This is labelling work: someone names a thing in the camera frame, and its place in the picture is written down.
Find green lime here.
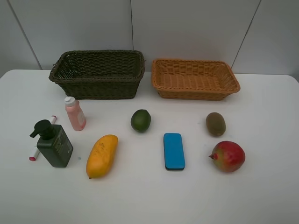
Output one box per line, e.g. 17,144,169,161
130,109,151,133

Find red green pomegranate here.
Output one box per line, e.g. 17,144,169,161
209,141,246,173

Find yellow mango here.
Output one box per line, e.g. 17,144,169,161
86,134,118,179

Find orange wicker basket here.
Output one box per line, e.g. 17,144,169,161
151,59,241,101

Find white marker red caps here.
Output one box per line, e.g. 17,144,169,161
29,115,57,161

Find dark green pump bottle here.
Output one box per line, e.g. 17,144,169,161
30,119,73,168

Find pink bottle white cap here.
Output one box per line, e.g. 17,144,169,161
64,97,86,131

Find dark brown wicker basket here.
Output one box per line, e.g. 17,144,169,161
49,50,145,100

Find brown kiwi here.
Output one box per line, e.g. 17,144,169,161
206,112,226,137

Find blue board eraser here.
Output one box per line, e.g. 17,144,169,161
164,133,185,171

